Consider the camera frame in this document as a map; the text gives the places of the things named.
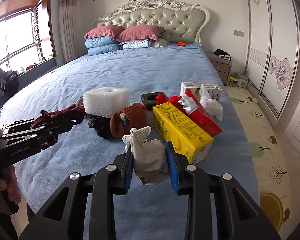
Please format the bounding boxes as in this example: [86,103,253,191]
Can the dark maroon sock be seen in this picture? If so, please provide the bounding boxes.
[30,104,85,150]

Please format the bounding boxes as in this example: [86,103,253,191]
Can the white grey sock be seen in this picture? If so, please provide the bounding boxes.
[122,126,170,186]

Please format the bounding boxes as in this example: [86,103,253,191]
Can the yellow carton box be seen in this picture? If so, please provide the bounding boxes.
[153,102,214,164]

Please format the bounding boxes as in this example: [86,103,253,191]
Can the black sock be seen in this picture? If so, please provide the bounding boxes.
[88,115,113,139]

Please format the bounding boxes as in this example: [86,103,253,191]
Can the white foam block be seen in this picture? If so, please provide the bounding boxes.
[83,87,132,118]

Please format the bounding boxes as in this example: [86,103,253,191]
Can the brown sock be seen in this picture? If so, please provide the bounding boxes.
[110,103,147,138]

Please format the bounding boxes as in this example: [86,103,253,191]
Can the red snack wrapper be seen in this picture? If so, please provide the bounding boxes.
[167,89,223,137]

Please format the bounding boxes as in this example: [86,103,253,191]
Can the black foam square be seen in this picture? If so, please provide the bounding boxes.
[140,92,167,111]

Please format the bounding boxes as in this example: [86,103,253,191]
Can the red cloth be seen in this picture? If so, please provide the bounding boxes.
[155,94,169,105]

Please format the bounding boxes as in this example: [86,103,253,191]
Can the person's left hand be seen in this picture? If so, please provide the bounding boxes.
[0,165,21,213]

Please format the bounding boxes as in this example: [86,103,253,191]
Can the cartoon play mat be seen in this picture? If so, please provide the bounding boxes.
[226,86,292,232]

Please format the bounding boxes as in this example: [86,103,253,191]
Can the blue bed sheet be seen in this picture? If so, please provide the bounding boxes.
[0,42,261,240]

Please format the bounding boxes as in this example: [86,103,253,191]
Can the white milk carton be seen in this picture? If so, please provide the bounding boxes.
[180,82,223,101]

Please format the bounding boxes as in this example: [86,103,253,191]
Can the blue folded quilt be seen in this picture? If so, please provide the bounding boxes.
[85,36,120,56]

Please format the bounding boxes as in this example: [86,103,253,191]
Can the green white storage box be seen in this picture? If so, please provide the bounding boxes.
[235,72,249,88]

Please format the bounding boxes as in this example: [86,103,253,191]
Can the left pink pillow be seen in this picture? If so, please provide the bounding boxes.
[84,25,125,40]

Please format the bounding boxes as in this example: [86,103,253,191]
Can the pink pillow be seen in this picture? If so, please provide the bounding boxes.
[84,25,125,40]
[115,24,165,42]

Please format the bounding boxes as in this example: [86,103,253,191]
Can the grey nightstand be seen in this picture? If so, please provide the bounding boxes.
[207,52,232,86]

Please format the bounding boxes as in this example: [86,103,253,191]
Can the beige curtain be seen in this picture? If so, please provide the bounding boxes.
[59,0,77,63]

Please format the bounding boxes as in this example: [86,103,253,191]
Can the black clothes on nightstand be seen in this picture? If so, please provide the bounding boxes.
[214,49,231,61]

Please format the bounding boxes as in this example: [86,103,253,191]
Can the light blue folded blanket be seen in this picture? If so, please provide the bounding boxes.
[119,38,153,49]

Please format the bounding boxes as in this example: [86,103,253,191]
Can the right pink pillow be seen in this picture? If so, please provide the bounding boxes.
[115,24,165,42]

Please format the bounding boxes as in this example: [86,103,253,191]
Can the small orange object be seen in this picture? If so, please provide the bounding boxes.
[177,42,186,47]

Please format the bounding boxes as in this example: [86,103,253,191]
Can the green tufted headboard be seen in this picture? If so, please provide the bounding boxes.
[92,0,211,46]

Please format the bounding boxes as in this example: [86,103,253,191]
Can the white sliding wardrobe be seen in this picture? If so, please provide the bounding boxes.
[244,0,300,156]

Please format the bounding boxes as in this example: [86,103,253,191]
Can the window with wooden frame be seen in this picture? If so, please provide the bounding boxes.
[0,0,57,73]

